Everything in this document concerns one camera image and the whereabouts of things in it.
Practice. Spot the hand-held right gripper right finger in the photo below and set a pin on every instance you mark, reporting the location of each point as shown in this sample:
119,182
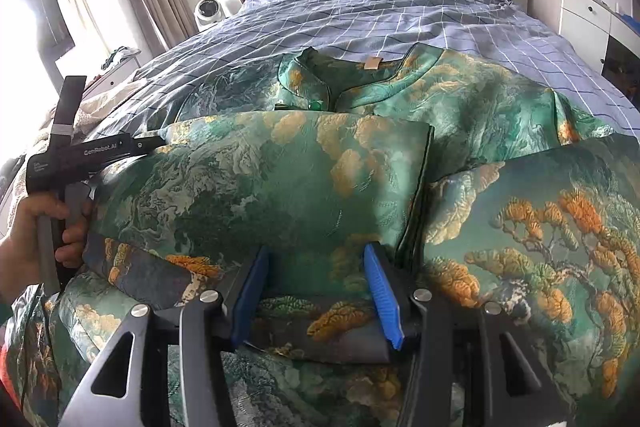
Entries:
382,297

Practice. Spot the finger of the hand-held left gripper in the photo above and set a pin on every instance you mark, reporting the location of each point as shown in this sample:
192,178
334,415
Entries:
150,143

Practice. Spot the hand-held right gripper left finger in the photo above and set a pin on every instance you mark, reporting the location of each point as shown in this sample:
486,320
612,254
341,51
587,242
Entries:
250,297

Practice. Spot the green patterned jacket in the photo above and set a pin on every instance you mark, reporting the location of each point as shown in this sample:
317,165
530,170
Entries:
325,177

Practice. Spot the person's left hand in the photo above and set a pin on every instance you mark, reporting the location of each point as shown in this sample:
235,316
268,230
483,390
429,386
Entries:
35,237

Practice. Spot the white windowsill cabinet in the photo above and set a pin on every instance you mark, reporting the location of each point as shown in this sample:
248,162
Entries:
117,69

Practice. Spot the white desk fan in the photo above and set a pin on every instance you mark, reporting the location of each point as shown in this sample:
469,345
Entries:
207,11

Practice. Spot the bed with blue striped sheet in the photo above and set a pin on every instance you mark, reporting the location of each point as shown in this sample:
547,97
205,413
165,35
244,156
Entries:
380,2

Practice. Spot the white desk with drawers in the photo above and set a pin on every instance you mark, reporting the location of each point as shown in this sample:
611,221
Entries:
585,12

